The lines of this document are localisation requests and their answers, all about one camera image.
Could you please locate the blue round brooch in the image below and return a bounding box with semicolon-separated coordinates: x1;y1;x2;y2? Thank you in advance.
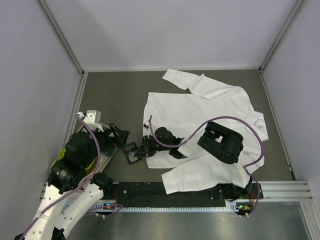
128;155;136;162

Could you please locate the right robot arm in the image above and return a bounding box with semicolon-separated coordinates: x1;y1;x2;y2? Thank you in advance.
134;121;264;194

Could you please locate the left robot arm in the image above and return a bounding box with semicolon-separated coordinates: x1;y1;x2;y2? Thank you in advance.
15;123;130;240

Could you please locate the silver metal tray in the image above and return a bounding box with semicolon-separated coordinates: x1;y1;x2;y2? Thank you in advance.
47;124;116;194

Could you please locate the small black box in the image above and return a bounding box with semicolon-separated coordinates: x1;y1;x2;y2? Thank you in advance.
122;141;141;165

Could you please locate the green polka dot plate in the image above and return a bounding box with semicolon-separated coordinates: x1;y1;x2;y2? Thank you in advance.
54;147;97;176

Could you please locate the white button-up shirt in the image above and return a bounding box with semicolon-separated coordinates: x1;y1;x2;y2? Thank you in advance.
142;68;270;195

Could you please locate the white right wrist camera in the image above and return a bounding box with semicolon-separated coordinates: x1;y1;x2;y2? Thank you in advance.
143;120;150;131

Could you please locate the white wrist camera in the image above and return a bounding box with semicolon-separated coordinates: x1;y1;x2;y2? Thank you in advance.
143;120;150;131
76;110;104;132

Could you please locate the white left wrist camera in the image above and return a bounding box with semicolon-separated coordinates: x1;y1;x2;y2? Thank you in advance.
76;110;104;132

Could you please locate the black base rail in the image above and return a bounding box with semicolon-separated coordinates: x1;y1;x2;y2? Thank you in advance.
101;182;263;208

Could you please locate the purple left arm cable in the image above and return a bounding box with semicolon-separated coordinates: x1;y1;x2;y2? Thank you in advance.
18;113;124;240

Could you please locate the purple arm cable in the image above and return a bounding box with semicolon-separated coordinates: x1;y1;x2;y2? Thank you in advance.
18;113;124;240
148;114;266;217

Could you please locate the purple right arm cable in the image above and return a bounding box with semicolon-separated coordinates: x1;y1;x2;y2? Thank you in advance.
148;114;266;217

